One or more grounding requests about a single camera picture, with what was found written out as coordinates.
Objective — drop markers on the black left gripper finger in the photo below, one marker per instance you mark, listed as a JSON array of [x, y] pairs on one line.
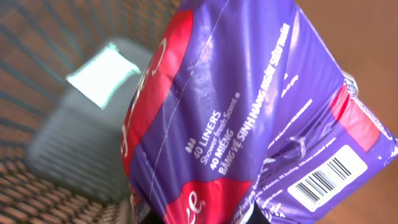
[[254, 216]]

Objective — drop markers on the purple red liners pack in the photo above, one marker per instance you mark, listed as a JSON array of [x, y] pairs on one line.
[[244, 110]]

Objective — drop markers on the teal wet wipes pack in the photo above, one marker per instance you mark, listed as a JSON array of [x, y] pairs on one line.
[[100, 77]]

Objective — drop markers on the grey plastic mesh basket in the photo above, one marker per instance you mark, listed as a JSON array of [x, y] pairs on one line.
[[60, 153]]

